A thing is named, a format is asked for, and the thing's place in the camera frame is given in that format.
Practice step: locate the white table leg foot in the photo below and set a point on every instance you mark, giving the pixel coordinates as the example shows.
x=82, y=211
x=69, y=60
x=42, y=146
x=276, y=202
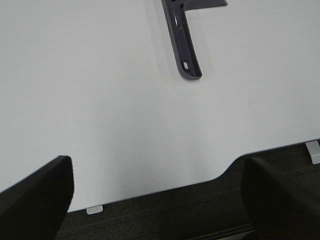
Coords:
x=313, y=148

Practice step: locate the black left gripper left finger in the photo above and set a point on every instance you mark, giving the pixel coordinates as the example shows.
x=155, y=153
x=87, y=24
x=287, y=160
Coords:
x=35, y=207

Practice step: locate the white table bracket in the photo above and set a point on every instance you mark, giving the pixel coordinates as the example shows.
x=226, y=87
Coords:
x=94, y=210

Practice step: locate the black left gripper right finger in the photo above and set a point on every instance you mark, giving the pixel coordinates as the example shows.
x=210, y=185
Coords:
x=278, y=206

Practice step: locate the purple plastic dustpan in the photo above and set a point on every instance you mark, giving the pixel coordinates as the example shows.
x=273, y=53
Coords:
x=181, y=41

